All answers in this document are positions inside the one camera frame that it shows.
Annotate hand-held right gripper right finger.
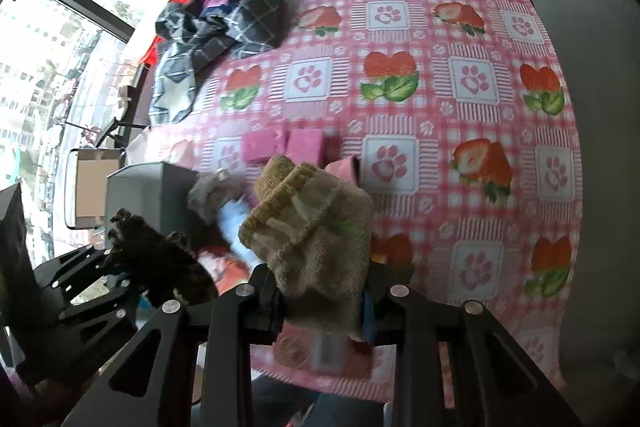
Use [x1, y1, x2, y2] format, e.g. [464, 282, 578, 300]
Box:
[364, 264, 583, 427]

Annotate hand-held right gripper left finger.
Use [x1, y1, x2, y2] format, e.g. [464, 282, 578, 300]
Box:
[62, 264, 287, 427]

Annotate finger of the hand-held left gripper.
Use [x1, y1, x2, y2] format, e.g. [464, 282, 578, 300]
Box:
[34, 245, 126, 303]
[59, 281, 142, 334]

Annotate dark brown knit cloth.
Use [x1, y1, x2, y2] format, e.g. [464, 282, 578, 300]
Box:
[109, 209, 218, 308]

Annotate beige burlap knit cloth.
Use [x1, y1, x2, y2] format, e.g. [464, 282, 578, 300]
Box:
[239, 155, 373, 343]

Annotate white storage box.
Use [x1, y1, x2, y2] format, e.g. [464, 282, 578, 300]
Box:
[106, 161, 201, 248]

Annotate pink sponge block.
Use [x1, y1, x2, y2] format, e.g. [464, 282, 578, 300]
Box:
[241, 129, 287, 166]
[285, 128, 326, 165]

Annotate orange printed packet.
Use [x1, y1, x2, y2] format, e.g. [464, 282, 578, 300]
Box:
[197, 247, 251, 293]

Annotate cardboard box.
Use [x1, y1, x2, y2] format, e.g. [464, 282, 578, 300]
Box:
[74, 148, 123, 229]

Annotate grey fluffy cloth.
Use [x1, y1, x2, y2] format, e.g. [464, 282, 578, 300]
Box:
[187, 171, 246, 224]

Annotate flat pink sponge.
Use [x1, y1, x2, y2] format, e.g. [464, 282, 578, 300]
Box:
[324, 156, 362, 185]

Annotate window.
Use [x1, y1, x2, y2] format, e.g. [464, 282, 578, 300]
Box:
[0, 0, 168, 268]

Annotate pink printed bed sheet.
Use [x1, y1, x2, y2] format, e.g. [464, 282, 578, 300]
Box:
[125, 0, 586, 408]

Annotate large red basin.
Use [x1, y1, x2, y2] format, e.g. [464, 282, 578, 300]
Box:
[146, 34, 168, 65]

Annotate dark plaid clothes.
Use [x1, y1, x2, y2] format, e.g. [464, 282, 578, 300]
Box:
[150, 0, 291, 125]

